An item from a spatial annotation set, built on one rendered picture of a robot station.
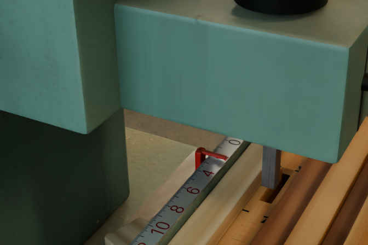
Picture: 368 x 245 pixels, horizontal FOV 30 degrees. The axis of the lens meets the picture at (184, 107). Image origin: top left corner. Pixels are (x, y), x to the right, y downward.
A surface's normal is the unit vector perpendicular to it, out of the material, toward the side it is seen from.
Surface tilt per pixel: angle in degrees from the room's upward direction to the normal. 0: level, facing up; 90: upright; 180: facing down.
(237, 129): 90
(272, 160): 90
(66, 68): 90
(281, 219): 0
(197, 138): 0
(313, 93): 90
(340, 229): 0
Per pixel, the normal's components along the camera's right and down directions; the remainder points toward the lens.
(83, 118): -0.11, 0.50
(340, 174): -0.02, -0.87
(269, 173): -0.47, 0.45
